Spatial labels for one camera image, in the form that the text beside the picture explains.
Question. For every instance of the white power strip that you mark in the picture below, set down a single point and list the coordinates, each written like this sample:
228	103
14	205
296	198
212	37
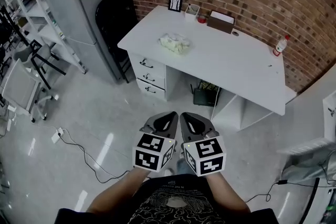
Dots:
56	136

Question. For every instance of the black post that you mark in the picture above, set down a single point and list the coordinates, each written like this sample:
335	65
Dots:
313	199

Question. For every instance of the grey office chair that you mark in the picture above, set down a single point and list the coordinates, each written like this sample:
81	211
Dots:
19	86

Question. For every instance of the black picture frame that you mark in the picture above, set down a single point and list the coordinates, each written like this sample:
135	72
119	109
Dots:
175	3

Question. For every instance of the black stool frame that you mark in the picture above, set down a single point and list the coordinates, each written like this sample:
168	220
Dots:
39	59

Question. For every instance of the white partition panel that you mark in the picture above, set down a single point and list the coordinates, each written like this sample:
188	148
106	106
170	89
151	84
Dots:
78	2

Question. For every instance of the white desk drawer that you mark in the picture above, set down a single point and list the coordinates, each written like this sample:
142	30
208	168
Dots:
157	77
155	61
157	90

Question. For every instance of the clear red-label water bottle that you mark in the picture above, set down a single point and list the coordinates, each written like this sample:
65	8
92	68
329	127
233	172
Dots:
278	47

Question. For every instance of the person's jeans leg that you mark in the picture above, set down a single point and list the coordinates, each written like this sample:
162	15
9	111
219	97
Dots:
181	165

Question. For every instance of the white desk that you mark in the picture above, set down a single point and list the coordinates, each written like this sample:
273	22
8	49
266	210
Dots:
225	63

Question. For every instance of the person's left forearm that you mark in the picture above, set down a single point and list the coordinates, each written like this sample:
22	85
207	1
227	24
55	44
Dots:
118	190

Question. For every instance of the black printed t-shirt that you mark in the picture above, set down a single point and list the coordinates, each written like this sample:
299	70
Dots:
170	204

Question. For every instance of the black folding chair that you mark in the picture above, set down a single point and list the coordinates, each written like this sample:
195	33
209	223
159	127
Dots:
113	18

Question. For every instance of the white side cabinet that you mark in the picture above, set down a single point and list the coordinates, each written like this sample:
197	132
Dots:
330	115

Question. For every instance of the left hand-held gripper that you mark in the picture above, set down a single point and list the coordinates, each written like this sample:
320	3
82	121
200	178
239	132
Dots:
147	150

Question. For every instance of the person's white shoe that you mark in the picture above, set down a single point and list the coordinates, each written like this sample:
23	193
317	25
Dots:
168	172

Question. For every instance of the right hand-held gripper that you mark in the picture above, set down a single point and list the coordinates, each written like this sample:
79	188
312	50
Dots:
207	157

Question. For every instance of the black router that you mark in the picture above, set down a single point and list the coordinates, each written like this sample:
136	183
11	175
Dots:
204	98

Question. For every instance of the black power adapter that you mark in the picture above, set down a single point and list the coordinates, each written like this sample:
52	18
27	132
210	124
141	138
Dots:
282	181

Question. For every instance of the white pen holder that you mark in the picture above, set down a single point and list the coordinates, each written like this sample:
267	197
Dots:
191	13

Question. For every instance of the person's right forearm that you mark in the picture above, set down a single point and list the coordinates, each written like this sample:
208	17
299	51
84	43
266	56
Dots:
225	191

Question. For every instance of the grey covered equipment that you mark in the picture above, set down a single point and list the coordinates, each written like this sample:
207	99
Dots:
307	157

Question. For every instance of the brown tissue box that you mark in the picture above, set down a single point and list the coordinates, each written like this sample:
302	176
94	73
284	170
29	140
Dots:
219	24

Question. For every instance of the red tape roll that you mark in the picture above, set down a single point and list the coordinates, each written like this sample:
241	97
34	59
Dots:
202	19

